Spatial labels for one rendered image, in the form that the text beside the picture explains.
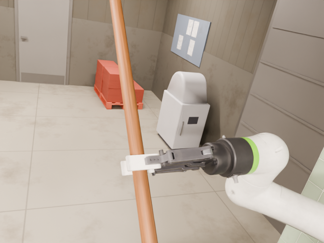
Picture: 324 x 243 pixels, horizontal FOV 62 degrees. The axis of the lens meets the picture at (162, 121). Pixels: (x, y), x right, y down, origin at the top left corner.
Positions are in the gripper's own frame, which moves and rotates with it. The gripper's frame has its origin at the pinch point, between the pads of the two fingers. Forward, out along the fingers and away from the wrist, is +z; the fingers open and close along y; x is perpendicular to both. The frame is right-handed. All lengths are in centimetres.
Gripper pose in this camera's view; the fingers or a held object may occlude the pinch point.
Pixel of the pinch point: (140, 164)
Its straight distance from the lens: 56.2
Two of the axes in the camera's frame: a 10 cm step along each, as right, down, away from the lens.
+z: -9.0, 0.1, -4.3
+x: -1.8, -9.2, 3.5
